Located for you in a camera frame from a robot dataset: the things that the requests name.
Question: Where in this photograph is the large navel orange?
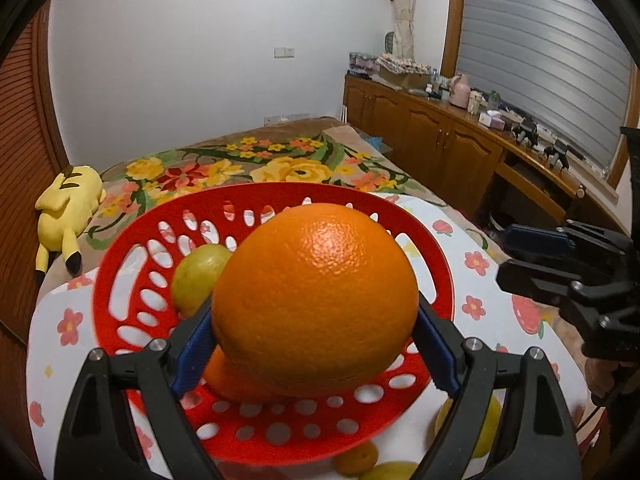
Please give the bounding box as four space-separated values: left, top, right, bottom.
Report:
211 203 420 400

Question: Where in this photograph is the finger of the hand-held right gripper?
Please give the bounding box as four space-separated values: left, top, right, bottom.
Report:
501 224 586 262
496 259 591 312

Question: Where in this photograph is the pink thermos jug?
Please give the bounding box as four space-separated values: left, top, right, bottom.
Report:
450 73 472 108

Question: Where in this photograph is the yellow-green passion fruit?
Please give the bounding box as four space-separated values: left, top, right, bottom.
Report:
434 394 502 458
171 244 236 318
357 461 420 480

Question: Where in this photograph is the red perforated plastic basket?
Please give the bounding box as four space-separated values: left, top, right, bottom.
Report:
93 182 455 466

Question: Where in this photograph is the floral bed blanket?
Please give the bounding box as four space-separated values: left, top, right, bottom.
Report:
82 116 496 261

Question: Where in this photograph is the medium orange tangerine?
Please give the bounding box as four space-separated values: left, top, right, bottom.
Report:
202 347 281 403

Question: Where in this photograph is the person's right hand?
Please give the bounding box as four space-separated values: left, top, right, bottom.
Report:
585 357 621 402

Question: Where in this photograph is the grey window blind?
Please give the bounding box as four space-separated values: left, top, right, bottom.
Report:
452 0 636 171

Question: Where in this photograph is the wooden sideboard cabinet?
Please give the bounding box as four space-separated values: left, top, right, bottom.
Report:
343 74 631 241

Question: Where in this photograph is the stack of folded cloths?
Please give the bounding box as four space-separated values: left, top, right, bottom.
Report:
375 55 431 73

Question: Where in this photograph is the yellow plush toy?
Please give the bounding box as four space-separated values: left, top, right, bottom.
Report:
34 165 107 288

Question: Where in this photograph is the small orange tangerine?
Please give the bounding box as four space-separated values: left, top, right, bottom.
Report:
334 441 379 477

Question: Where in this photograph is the brown louvered wardrobe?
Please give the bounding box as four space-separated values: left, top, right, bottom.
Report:
0 5 71 346

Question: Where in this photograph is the wooden window frame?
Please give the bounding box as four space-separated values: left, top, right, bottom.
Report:
440 0 640 196

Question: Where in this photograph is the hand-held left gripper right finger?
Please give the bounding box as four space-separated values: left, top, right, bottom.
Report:
412 294 583 480

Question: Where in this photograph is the cardboard box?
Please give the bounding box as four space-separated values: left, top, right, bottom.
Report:
377 67 428 91

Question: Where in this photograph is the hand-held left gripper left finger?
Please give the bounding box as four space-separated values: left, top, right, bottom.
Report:
54 296 223 480

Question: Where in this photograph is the clear storage bin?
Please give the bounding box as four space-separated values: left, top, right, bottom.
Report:
348 51 378 78

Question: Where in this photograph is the cream curtain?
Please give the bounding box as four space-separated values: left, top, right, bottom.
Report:
390 0 418 56

